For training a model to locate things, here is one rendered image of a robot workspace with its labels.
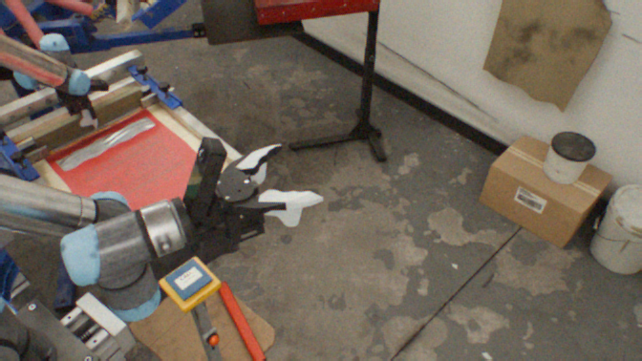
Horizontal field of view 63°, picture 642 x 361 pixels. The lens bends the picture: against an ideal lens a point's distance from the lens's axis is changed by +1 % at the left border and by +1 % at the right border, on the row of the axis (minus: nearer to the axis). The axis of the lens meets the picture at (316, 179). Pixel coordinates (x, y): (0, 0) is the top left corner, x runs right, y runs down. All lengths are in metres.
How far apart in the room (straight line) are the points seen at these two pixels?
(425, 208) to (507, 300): 0.66
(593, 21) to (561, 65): 0.26
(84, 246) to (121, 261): 0.05
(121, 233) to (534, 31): 2.44
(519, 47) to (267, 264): 1.71
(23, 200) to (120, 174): 1.09
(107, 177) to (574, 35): 2.14
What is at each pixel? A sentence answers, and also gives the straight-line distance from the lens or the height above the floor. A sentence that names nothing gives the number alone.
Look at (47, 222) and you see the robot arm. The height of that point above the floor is 1.65.
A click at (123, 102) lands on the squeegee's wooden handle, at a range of 2.07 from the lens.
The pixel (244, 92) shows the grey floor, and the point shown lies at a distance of 3.75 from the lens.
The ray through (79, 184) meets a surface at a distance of 1.93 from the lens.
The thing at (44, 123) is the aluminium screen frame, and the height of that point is 0.98.
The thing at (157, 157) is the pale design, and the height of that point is 0.96.
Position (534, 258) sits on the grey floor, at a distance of 2.95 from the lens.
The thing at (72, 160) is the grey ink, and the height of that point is 0.96.
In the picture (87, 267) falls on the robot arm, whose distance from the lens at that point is 0.75.
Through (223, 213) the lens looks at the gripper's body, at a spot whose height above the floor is 1.66.
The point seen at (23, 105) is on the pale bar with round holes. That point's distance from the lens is 2.20.
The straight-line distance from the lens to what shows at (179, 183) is 1.81.
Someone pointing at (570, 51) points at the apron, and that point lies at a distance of 2.83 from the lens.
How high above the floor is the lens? 2.24
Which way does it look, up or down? 47 degrees down
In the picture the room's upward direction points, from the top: straight up
